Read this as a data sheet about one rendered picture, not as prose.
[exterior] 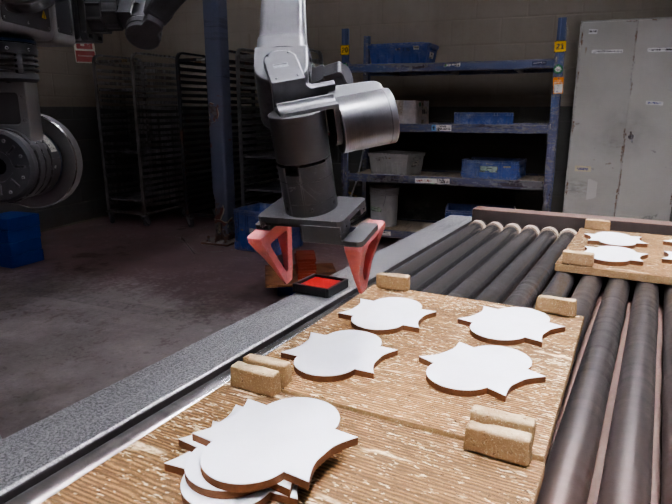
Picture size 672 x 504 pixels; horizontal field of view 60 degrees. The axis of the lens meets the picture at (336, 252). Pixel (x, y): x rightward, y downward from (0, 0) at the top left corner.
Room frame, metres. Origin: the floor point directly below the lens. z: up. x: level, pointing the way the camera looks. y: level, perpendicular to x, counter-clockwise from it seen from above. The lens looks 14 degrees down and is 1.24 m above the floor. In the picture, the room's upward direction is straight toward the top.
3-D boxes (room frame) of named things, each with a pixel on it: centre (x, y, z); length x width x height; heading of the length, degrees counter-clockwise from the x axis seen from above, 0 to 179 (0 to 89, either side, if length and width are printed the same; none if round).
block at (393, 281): (0.96, -0.10, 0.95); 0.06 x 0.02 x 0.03; 63
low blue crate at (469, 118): (5.13, -1.27, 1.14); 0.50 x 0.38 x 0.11; 77
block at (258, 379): (0.59, 0.09, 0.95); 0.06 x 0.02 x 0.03; 62
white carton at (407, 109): (5.44, -0.64, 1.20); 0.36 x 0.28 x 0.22; 56
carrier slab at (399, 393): (0.73, -0.13, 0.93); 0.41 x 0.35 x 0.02; 153
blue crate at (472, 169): (5.14, -1.40, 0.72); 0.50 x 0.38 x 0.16; 61
